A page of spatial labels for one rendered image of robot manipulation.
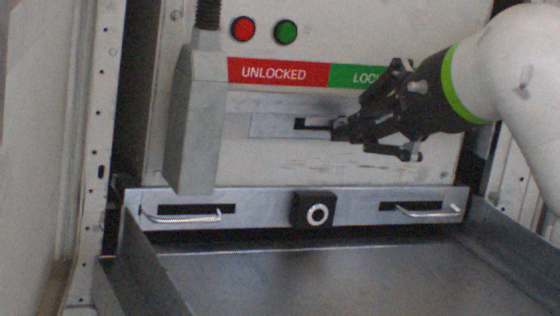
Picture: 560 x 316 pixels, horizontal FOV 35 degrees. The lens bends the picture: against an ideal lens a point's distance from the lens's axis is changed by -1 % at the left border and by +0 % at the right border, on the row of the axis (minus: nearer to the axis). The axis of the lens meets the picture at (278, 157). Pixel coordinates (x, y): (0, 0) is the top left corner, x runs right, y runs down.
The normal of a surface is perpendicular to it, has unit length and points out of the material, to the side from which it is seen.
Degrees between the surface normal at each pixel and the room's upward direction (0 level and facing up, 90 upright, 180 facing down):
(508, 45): 76
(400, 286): 0
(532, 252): 90
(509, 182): 90
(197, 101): 90
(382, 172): 90
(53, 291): 0
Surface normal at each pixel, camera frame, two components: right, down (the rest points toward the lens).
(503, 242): -0.91, -0.01
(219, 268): 0.15, -0.94
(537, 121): -0.53, 0.42
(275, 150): 0.39, 0.34
